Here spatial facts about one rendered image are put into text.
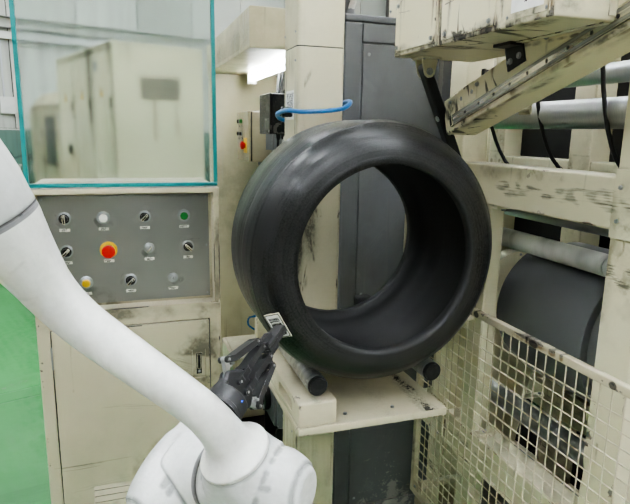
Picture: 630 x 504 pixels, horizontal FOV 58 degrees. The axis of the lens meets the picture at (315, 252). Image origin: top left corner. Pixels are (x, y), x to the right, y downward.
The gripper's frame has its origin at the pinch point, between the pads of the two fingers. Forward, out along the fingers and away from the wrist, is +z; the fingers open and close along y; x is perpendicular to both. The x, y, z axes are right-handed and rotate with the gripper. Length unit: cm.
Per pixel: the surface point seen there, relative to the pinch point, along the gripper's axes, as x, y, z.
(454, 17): 40, -35, 58
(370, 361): 9.8, 17.5, 11.6
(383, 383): -2.2, 37.2, 27.3
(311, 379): -1.2, 15.0, 4.6
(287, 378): -13.6, 18.7, 10.4
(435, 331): 20.8, 20.4, 23.2
